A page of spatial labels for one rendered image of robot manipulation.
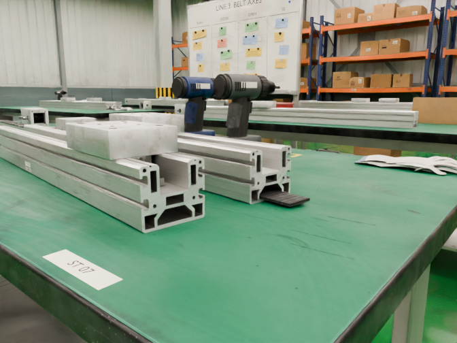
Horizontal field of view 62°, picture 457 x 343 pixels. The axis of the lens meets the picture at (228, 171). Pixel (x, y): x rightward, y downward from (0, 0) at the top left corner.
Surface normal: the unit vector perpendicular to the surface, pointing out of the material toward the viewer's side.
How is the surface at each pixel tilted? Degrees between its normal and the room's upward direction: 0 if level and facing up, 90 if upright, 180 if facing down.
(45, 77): 90
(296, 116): 90
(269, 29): 90
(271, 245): 0
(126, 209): 90
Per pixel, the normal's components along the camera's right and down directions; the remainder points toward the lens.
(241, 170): -0.74, 0.13
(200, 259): 0.00, -0.98
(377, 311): 0.76, 0.13
